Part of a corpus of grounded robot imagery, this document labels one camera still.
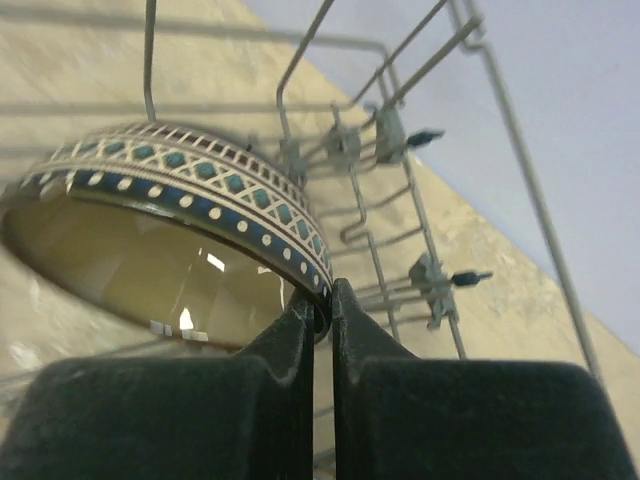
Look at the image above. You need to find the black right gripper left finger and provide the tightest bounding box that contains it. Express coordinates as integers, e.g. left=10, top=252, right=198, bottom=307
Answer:
left=1, top=295, right=315, bottom=479

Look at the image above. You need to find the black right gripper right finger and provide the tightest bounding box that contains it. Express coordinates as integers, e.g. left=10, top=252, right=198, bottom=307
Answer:
left=332, top=279, right=637, bottom=479

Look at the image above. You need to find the brown glazed bowl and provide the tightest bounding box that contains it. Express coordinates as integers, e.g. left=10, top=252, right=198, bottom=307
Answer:
left=1, top=121, right=333, bottom=349

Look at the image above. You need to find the grey wire dish rack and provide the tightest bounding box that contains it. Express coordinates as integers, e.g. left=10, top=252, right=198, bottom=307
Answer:
left=0, top=0, right=606, bottom=480

